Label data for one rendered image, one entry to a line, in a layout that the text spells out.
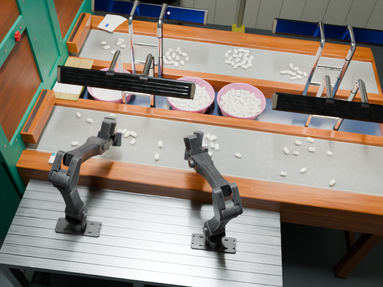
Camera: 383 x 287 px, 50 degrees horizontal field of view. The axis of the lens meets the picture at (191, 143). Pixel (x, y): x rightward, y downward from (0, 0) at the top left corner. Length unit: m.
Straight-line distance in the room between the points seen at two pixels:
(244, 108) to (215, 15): 1.93
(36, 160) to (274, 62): 1.47
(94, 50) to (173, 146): 0.87
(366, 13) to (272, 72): 1.83
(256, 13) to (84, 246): 2.84
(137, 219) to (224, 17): 2.60
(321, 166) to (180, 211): 0.73
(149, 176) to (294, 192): 0.67
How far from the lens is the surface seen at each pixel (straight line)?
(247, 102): 2.29
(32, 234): 1.96
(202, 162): 1.59
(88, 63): 2.46
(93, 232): 1.89
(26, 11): 2.04
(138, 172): 1.93
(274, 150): 2.10
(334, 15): 4.13
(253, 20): 4.08
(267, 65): 2.55
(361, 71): 2.72
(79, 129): 2.16
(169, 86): 1.83
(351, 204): 2.01
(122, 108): 2.19
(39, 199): 2.04
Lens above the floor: 2.35
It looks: 51 degrees down
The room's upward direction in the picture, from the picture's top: 5 degrees clockwise
